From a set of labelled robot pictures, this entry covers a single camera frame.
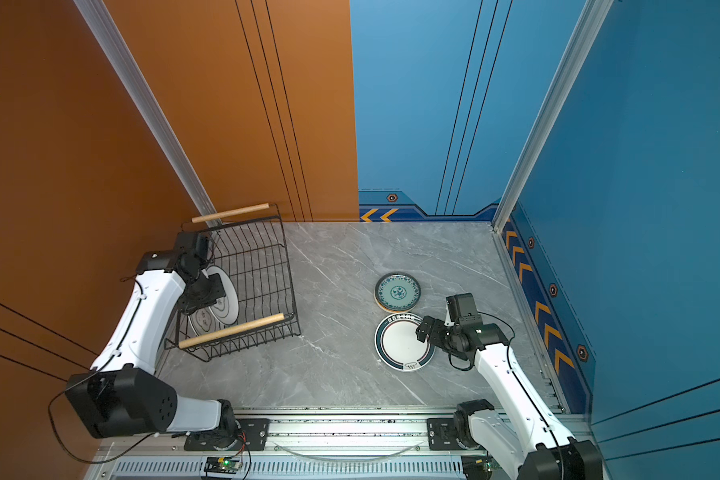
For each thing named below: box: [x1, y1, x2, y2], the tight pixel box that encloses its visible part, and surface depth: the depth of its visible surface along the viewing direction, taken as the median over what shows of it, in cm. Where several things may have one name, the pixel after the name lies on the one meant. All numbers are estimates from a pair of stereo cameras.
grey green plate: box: [374, 272, 421, 313], surface depth 98 cm
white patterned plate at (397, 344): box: [374, 312, 436, 372], surface depth 89 cm
